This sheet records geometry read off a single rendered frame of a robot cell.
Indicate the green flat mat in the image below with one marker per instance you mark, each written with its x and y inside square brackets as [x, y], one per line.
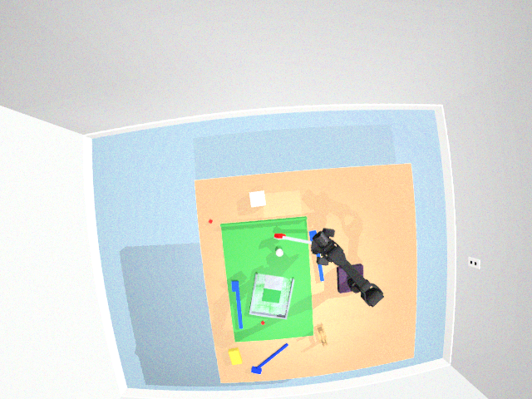
[250, 249]

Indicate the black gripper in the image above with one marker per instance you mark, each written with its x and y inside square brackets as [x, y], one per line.
[328, 233]

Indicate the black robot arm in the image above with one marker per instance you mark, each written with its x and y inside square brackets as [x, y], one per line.
[370, 292]

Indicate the yellow block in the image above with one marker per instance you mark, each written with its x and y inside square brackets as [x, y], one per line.
[235, 356]

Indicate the white box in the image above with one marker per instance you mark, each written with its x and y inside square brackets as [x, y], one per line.
[257, 198]

